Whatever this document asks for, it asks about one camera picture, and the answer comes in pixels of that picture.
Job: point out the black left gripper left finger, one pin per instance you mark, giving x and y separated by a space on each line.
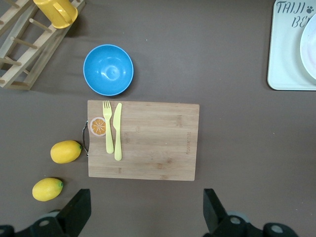
74 214

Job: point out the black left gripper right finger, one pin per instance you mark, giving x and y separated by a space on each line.
217 217

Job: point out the white round plate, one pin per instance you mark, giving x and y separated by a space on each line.
309 49

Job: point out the yellow lemon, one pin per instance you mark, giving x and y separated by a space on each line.
47 189
65 151

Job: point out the yellow plastic fork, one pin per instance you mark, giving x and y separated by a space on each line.
109 138

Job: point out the yellow plastic knife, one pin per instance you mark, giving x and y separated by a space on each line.
118 133

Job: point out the bamboo cutting board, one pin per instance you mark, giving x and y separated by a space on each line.
153 143

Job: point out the blue bowl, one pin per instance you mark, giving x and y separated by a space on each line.
108 70

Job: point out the wooden mug rack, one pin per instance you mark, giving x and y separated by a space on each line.
32 61

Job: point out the cream bear print tray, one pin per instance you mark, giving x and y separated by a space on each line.
284 61

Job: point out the yellow mug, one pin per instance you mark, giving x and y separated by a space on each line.
55 12

